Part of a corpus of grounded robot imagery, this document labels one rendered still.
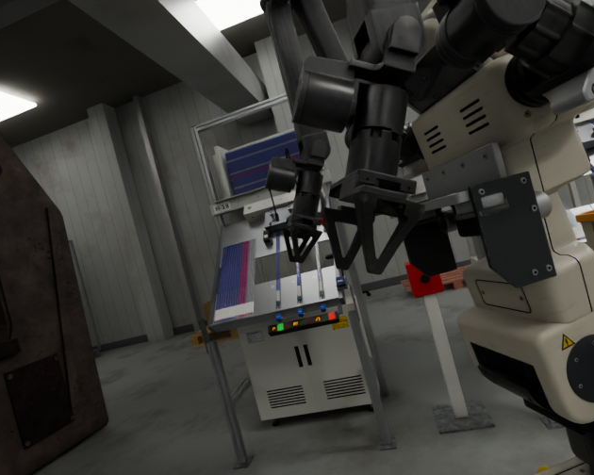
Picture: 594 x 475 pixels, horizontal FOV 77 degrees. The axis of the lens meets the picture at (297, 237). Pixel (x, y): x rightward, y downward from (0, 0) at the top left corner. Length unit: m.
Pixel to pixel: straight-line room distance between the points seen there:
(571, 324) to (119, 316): 6.97
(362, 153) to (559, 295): 0.41
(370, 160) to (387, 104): 0.06
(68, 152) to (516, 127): 7.47
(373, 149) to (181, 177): 6.09
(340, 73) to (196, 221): 5.92
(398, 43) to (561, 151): 0.41
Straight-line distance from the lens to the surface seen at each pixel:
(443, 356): 1.98
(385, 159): 0.41
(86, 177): 7.49
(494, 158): 0.65
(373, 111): 0.43
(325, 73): 0.44
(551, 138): 0.76
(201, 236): 6.27
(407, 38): 0.45
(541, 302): 0.71
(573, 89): 0.59
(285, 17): 0.97
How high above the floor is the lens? 1.04
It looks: level
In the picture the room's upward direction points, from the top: 15 degrees counter-clockwise
